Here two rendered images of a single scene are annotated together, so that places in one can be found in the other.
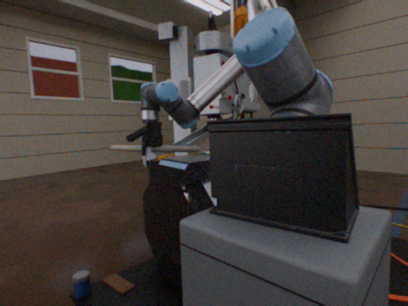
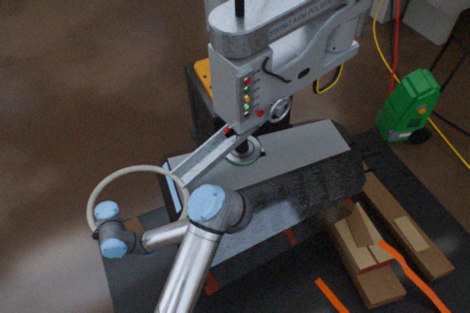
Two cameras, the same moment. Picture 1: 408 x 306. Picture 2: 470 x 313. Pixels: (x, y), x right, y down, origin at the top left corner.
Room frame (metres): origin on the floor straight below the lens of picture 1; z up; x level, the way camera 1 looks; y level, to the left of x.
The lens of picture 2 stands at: (0.56, -0.56, 2.69)
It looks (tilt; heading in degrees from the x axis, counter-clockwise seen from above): 52 degrees down; 20
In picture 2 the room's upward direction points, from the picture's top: 2 degrees counter-clockwise
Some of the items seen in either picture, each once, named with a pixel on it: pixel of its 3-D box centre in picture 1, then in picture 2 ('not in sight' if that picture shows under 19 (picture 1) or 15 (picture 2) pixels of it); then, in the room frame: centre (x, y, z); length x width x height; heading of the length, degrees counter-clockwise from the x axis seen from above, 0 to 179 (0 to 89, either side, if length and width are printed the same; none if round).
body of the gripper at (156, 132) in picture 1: (151, 134); not in sight; (1.19, 0.23, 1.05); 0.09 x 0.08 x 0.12; 87
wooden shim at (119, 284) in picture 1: (118, 283); (137, 232); (1.66, 0.61, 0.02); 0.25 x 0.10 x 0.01; 51
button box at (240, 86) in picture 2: (221, 78); (244, 96); (1.84, -0.16, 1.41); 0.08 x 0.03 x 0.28; 147
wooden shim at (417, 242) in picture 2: not in sight; (410, 233); (2.18, -1.22, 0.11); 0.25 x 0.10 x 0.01; 38
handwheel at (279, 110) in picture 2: (234, 104); (275, 105); (1.99, -0.27, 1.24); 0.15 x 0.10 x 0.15; 147
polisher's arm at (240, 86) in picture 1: (237, 95); (301, 55); (2.28, -0.33, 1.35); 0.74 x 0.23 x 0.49; 147
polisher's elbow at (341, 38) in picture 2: (247, 92); (337, 26); (2.51, -0.46, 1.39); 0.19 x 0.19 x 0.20
